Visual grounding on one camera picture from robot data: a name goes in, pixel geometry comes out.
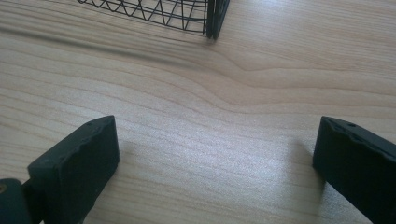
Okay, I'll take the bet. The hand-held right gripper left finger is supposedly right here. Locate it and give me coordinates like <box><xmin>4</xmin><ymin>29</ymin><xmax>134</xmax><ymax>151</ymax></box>
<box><xmin>21</xmin><ymin>115</ymin><xmax>121</xmax><ymax>224</ymax></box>

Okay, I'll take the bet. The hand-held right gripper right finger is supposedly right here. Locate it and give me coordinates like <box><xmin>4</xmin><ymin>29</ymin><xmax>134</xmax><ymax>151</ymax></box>
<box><xmin>312</xmin><ymin>116</ymin><xmax>396</xmax><ymax>224</ymax></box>

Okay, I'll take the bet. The black wire basket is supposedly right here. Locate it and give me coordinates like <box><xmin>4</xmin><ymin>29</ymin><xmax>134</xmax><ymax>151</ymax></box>
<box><xmin>77</xmin><ymin>0</ymin><xmax>209</xmax><ymax>35</ymax></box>

